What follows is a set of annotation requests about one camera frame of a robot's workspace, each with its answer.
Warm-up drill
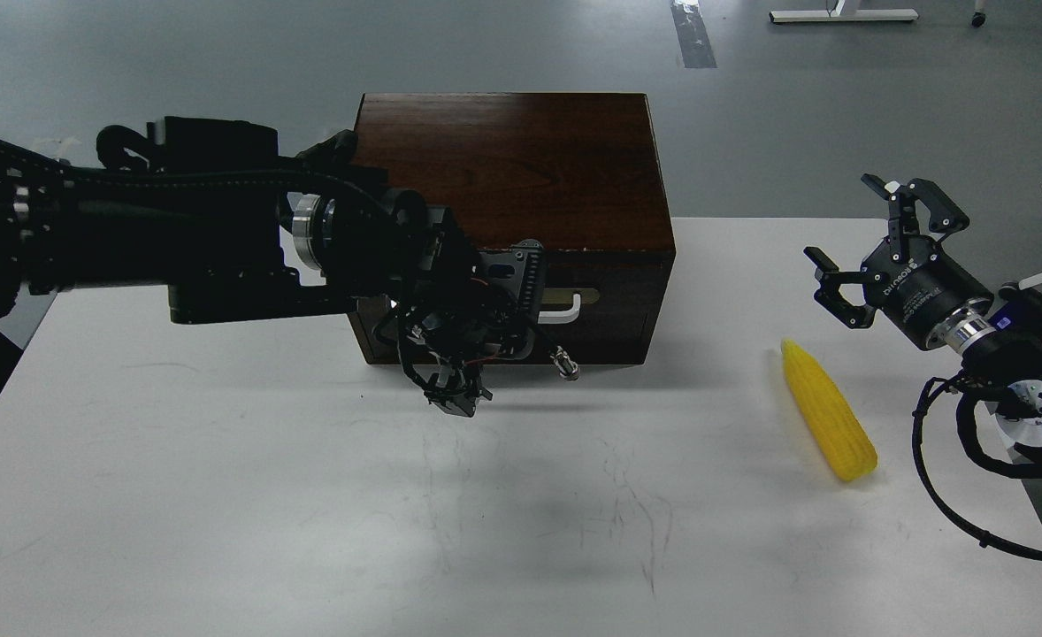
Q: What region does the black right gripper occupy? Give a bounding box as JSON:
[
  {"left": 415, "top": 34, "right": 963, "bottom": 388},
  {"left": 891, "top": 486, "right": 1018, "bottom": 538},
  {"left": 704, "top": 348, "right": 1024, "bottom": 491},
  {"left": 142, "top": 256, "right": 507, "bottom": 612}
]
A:
[{"left": 804, "top": 173, "right": 994, "bottom": 351}]

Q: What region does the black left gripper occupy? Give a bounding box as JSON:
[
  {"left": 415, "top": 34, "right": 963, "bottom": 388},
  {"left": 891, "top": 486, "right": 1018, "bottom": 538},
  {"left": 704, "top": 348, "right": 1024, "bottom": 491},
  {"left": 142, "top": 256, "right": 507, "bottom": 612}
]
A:
[{"left": 344, "top": 190, "right": 546, "bottom": 417}]

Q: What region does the wooden drawer with white handle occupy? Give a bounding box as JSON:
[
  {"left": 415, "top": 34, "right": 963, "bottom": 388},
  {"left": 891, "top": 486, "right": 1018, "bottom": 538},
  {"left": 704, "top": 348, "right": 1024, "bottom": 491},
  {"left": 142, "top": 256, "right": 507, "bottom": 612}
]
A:
[{"left": 348, "top": 258, "right": 673, "bottom": 367}]

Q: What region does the yellow corn cob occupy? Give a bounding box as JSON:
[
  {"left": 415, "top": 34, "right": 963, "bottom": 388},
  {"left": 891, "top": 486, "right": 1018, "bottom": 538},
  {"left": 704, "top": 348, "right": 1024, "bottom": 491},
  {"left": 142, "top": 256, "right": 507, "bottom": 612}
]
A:
[{"left": 780, "top": 339, "right": 877, "bottom": 481}]

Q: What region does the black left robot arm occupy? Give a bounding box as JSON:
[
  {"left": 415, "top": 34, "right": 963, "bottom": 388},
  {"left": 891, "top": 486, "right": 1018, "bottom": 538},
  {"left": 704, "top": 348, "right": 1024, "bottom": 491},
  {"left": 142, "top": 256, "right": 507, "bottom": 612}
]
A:
[{"left": 0, "top": 116, "right": 580, "bottom": 417}]

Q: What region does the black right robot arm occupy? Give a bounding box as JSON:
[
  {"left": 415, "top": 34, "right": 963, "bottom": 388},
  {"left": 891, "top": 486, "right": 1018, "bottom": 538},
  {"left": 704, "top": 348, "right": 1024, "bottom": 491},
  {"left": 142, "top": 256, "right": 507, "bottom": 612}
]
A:
[{"left": 804, "top": 173, "right": 1042, "bottom": 562}]

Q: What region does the dark wooden drawer cabinet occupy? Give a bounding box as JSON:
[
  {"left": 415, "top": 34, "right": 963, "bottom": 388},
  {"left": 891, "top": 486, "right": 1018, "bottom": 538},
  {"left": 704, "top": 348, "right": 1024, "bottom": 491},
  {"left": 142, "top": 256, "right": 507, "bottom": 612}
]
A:
[{"left": 344, "top": 92, "right": 677, "bottom": 366}]

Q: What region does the grey floor tape strip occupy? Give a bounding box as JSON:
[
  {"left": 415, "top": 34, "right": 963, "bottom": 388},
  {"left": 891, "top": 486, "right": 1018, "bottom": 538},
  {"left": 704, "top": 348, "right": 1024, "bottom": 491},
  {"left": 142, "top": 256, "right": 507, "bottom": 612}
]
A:
[{"left": 668, "top": 1, "right": 716, "bottom": 70}]

